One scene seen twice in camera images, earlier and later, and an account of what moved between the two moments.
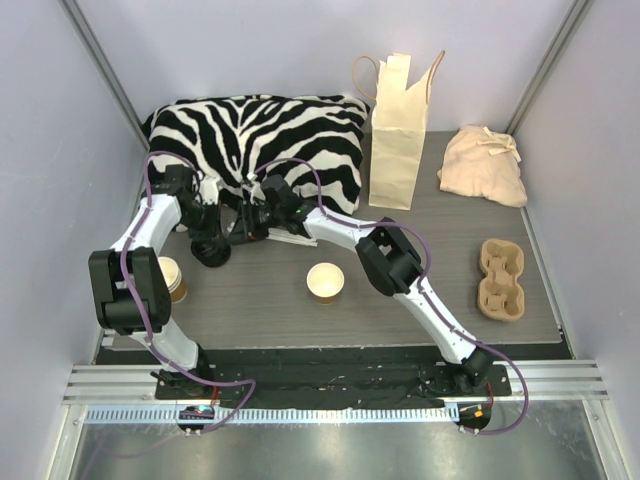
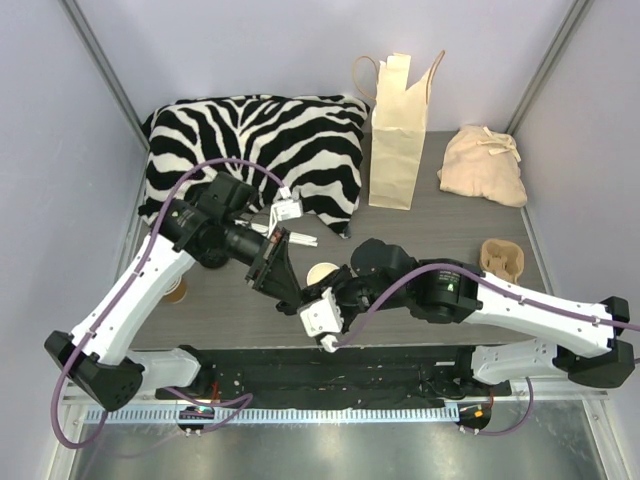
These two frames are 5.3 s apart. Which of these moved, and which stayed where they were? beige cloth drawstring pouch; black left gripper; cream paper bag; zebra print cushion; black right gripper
Moved: black left gripper; black right gripper
Stayed: cream paper bag; zebra print cushion; beige cloth drawstring pouch
